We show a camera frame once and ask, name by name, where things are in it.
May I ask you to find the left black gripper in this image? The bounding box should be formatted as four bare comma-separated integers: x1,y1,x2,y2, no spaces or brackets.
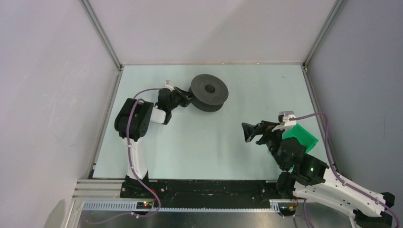
167,86,198,111

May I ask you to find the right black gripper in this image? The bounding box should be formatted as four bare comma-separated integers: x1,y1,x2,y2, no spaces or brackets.
241,121,286,170

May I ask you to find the dark grey cable spool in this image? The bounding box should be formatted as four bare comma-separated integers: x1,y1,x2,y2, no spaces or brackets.
188,74,229,113

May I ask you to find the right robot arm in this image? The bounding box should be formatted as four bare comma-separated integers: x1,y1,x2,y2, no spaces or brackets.
241,121,394,228

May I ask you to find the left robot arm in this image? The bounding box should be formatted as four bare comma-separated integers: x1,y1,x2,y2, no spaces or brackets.
114,87,196,198

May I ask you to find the green plastic tray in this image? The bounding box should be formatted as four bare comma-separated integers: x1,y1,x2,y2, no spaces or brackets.
282,124,319,153

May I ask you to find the right controller board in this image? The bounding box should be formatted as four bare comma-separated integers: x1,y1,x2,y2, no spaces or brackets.
278,206,297,218

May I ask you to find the controller board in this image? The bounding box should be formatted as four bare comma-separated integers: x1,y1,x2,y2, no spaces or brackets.
278,206,297,218
136,201,154,210

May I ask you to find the left controller board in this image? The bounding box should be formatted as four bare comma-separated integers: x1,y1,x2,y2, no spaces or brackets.
136,201,154,210

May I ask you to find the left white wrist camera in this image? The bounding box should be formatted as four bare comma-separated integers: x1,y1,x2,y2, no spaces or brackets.
164,80,174,91

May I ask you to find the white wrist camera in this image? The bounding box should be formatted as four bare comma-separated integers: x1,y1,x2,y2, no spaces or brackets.
164,80,174,91
271,111,297,132

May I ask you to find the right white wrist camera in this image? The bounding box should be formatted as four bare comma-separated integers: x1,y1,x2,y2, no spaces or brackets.
271,111,297,132

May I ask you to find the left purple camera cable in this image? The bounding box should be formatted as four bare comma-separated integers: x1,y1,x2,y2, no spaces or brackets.
125,88,162,219

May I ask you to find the purple camera cable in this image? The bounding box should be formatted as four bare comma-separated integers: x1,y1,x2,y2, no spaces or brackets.
289,113,403,228
125,88,162,219

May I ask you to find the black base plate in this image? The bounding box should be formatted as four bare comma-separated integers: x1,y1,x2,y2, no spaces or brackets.
120,179,293,209

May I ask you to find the aluminium frame rail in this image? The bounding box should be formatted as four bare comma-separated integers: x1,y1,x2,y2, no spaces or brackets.
79,0,123,71

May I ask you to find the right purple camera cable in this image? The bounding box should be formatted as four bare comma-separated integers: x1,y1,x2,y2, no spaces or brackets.
289,113,403,228

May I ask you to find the white slotted cable duct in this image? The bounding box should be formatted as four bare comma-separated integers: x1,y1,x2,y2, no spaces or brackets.
82,200,280,213

